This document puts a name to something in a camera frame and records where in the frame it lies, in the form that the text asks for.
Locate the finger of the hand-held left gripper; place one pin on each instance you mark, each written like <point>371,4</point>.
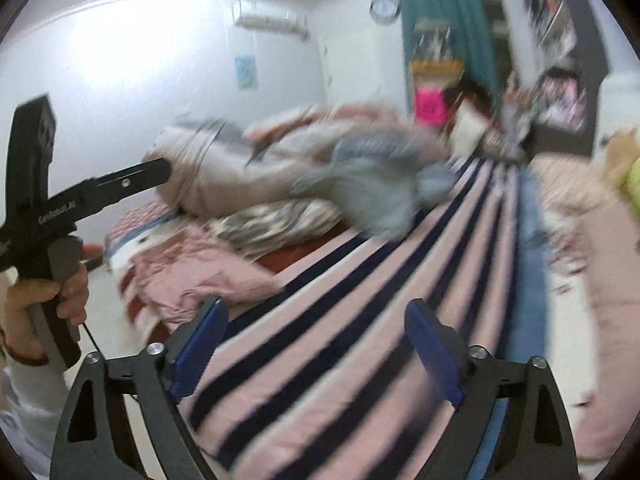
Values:
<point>135,175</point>

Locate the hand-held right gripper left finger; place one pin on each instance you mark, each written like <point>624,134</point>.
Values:
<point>200,350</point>

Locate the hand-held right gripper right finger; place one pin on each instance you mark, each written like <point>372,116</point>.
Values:
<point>435,355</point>

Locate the pink checked pants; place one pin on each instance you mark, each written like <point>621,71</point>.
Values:
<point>200,270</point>

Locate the person's left forearm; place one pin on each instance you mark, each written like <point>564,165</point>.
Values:
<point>30,400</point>

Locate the person's left hand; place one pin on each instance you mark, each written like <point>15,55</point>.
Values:
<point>17,310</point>

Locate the beige bundled quilt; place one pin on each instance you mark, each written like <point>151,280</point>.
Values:
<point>225,160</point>

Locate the striped printed blanket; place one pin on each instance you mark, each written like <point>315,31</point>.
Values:
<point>325,360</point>

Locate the grey patterned cloth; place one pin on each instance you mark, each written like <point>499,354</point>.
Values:
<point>280,225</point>

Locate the pink ribbed cloth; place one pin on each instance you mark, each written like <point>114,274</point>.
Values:
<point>610,310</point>

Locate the white air conditioner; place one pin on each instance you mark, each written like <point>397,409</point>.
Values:
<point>270,20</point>

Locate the beige floral pillow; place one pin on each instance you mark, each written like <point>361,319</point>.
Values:
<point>565,185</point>

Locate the white cushion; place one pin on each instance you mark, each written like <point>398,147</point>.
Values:
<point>467,127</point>

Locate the bright pink bag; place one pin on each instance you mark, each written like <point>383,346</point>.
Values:
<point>431,105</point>

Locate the green avocado plush toy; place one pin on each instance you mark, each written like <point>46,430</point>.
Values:
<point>632,182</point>

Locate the dark cluttered shelf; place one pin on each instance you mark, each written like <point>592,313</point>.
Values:
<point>585,60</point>

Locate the teal curtain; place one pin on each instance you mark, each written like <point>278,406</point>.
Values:
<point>450,10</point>

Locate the blue wall poster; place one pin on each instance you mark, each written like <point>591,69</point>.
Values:
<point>246,72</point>

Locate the round wall clock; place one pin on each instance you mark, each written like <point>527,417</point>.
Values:
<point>385,7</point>

